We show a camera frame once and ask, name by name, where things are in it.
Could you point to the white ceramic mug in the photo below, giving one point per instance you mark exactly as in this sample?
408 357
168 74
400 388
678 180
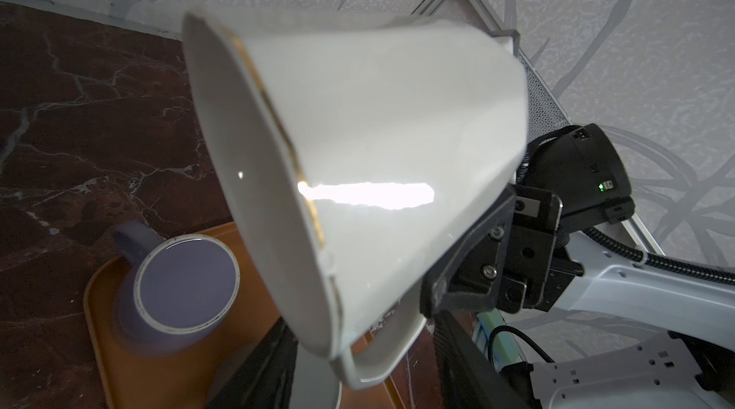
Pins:
354 151

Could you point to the white wire basket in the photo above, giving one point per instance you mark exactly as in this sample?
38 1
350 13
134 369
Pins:
545 114

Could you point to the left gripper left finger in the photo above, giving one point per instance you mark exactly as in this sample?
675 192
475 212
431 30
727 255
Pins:
265 378

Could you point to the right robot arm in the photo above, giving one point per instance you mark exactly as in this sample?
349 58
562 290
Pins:
582 167

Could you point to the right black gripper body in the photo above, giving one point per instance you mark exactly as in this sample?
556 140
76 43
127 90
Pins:
537 267

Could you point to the orange rubber tray mat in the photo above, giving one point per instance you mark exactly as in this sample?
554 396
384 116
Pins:
192 377

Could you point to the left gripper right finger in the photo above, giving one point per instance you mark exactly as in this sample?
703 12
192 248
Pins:
467 378

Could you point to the grey mug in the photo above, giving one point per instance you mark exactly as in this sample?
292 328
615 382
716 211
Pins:
315 386

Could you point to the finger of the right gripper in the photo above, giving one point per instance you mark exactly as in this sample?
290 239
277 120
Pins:
467 278

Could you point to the lavender mug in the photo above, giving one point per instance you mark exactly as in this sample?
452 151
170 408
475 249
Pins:
176 292

